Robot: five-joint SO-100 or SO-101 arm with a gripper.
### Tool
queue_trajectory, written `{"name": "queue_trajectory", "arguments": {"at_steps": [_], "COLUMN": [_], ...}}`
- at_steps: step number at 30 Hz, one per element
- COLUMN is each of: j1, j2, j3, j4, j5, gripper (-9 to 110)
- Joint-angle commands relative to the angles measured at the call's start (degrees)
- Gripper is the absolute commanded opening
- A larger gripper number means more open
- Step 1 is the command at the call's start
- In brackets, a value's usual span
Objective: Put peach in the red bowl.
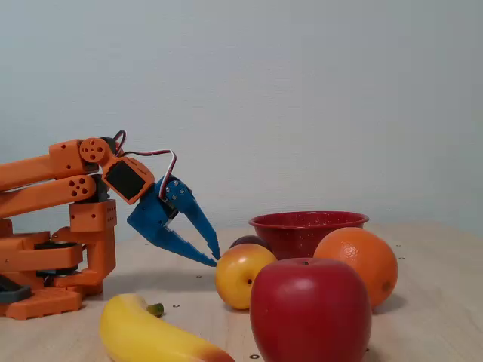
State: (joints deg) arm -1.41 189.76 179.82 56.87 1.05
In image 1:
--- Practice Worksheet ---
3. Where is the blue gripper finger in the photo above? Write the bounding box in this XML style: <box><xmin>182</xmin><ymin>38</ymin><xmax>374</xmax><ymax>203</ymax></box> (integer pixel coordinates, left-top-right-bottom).
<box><xmin>165</xmin><ymin>179</ymin><xmax>221</xmax><ymax>262</ymax></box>
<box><xmin>150</xmin><ymin>225</ymin><xmax>218</xmax><ymax>268</ymax></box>

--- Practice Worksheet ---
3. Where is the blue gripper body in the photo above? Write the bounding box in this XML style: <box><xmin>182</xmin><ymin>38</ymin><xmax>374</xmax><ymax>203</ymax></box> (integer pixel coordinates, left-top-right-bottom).
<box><xmin>127</xmin><ymin>175</ymin><xmax>182</xmax><ymax>243</ymax></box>

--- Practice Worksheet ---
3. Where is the yellow orange toy peach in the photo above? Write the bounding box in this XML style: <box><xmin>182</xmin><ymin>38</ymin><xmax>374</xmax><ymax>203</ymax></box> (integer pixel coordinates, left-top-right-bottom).
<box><xmin>214</xmin><ymin>243</ymin><xmax>278</xmax><ymax>311</ymax></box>

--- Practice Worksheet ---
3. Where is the orange robot base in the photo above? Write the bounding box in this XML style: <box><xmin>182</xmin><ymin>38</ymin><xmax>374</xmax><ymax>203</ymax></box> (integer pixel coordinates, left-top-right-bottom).
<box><xmin>0</xmin><ymin>218</ymin><xmax>84</xmax><ymax>321</ymax></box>

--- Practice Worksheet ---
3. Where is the red speckled bowl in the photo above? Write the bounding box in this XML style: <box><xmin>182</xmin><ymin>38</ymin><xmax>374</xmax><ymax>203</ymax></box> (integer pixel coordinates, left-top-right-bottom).
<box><xmin>248</xmin><ymin>210</ymin><xmax>370</xmax><ymax>261</ymax></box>

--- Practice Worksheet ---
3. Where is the dark purple toy plum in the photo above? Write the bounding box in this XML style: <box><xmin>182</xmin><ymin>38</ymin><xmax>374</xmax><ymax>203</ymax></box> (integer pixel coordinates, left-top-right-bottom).
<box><xmin>229</xmin><ymin>235</ymin><xmax>272</xmax><ymax>252</ymax></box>

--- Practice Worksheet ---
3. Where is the yellow toy banana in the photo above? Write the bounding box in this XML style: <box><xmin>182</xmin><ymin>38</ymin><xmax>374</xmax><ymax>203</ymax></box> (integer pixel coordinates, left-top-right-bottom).
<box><xmin>99</xmin><ymin>293</ymin><xmax>235</xmax><ymax>362</ymax></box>

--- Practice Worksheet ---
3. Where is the red toy apple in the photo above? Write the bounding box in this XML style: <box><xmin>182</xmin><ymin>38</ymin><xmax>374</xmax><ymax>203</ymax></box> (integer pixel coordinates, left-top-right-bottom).
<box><xmin>249</xmin><ymin>257</ymin><xmax>373</xmax><ymax>362</ymax></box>

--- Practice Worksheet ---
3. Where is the dark grey table clamp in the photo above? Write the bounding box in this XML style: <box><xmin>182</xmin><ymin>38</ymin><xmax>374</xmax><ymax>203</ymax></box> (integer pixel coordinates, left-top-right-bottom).
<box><xmin>0</xmin><ymin>275</ymin><xmax>32</xmax><ymax>305</ymax></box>

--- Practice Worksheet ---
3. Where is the toy orange fruit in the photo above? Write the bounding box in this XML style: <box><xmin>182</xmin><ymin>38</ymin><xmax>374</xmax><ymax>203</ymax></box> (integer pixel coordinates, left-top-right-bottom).
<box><xmin>313</xmin><ymin>226</ymin><xmax>399</xmax><ymax>308</ymax></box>

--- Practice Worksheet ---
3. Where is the red white black gripper cable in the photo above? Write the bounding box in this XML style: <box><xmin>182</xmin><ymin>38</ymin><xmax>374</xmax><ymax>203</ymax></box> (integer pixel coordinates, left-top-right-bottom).
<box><xmin>112</xmin><ymin>130</ymin><xmax>178</xmax><ymax>199</ymax></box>

